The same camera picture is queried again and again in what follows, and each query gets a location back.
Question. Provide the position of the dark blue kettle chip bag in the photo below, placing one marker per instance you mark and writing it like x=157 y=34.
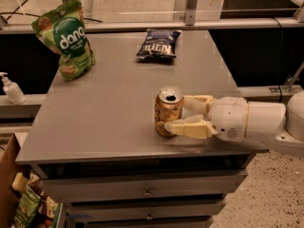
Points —
x=159 y=43

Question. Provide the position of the metal frame rail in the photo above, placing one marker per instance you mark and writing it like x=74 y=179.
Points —
x=17 y=15

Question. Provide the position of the brown cardboard box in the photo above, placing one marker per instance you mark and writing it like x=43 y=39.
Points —
x=8 y=170

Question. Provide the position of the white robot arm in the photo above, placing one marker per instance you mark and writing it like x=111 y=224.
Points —
x=274 y=126

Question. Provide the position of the green snack bag in box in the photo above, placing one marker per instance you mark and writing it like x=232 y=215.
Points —
x=27 y=209

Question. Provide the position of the white pump bottle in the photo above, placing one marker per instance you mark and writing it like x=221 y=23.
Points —
x=12 y=90

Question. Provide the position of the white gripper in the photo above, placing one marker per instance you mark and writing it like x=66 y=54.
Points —
x=229 y=116

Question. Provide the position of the orange soda can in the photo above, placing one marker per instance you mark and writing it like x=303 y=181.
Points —
x=168 y=108

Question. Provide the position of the grey drawer cabinet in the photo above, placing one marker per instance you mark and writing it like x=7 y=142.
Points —
x=95 y=147

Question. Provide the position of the green rice chip bag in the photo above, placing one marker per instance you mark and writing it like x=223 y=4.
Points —
x=62 y=30

